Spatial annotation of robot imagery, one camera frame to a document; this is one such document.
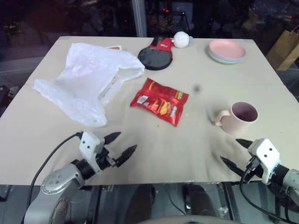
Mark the orange white card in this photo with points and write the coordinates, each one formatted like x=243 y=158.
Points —
x=115 y=47

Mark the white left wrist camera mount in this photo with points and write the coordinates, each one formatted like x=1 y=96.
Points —
x=90 y=144

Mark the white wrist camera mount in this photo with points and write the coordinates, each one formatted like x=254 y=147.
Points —
x=266 y=151
x=90 y=144

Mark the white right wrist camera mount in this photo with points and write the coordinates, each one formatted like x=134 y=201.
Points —
x=266 y=151

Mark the brown paper bag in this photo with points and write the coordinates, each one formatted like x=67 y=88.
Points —
x=286 y=51

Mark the white translucent plastic bag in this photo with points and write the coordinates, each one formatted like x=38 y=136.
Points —
x=81 y=77

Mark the grey metal pillar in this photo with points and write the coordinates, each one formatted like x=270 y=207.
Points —
x=139 y=18

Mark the red snack packet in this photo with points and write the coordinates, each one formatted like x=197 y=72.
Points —
x=158 y=100

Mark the green plate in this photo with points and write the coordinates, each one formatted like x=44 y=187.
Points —
x=217 y=58

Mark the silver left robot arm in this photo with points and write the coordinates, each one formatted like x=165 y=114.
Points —
x=56 y=182

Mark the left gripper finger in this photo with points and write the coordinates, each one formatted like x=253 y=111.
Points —
x=126 y=155
x=112 y=138

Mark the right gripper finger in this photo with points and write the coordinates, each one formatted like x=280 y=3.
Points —
x=233 y=166
x=244 y=143

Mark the dark rounded shape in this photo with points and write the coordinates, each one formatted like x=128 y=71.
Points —
x=197 y=200

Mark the white round ball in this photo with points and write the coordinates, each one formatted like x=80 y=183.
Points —
x=181 y=40

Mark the pink plastic mug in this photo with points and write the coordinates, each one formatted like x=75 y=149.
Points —
x=233 y=126

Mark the pink plate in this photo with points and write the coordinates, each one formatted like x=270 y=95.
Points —
x=226 y=47

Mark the black red table tennis paddle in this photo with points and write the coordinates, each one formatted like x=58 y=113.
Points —
x=154 y=58

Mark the blue plate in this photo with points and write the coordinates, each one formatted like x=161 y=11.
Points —
x=227 y=62

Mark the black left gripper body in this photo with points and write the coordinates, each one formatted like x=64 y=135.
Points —
x=105 y=161

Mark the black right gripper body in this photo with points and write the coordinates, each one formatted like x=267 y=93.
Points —
x=254 y=172

